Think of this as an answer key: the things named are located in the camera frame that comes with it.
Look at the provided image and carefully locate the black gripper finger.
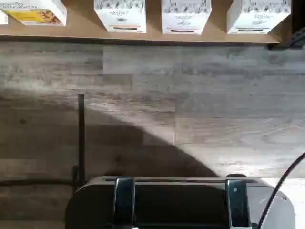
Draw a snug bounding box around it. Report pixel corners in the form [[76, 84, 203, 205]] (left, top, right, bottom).
[[225, 178, 251, 229], [113, 177, 136, 229]]

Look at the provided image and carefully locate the white box with green strip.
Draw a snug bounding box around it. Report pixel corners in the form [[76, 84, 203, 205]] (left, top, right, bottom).
[[226, 0, 292, 35]]

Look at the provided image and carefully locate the brown low shelf board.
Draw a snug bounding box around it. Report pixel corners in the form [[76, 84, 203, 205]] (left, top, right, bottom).
[[0, 14, 293, 46]]

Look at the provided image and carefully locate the white box with orange strip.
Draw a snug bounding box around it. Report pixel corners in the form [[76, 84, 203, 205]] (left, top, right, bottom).
[[93, 0, 147, 33]]

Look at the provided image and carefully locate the white box with pink strip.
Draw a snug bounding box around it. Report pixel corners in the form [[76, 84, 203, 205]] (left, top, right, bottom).
[[161, 0, 212, 35]]

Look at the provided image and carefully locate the white and yellow granola box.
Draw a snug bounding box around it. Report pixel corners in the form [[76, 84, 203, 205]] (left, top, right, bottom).
[[7, 0, 67, 26]]

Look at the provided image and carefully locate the white box edge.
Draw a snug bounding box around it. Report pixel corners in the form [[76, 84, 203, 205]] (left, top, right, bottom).
[[0, 9, 9, 25]]

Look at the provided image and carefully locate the black thin rod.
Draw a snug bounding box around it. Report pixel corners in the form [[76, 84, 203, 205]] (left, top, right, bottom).
[[72, 94, 85, 193]]

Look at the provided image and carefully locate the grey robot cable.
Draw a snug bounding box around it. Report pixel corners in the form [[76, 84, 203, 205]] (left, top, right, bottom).
[[258, 152, 305, 229]]

